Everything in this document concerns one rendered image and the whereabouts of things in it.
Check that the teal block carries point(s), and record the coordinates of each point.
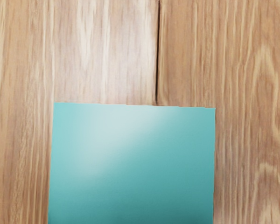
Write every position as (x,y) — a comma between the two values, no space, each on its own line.
(130,168)

